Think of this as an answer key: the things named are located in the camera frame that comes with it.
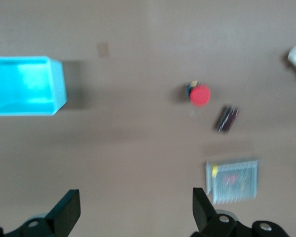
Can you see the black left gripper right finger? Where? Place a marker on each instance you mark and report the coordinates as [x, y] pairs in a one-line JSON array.
[[202, 212]]

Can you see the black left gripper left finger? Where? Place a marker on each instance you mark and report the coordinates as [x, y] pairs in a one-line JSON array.
[[66, 212]]

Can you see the red mushroom push button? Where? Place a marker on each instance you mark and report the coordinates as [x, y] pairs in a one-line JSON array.
[[199, 95]]

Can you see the metal mesh power supply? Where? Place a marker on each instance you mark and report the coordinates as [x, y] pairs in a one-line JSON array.
[[233, 181]]

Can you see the dark red cylinder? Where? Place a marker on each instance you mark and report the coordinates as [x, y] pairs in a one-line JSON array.
[[227, 119]]

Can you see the light blue plastic box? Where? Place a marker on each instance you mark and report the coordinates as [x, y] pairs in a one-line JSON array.
[[22, 86]]

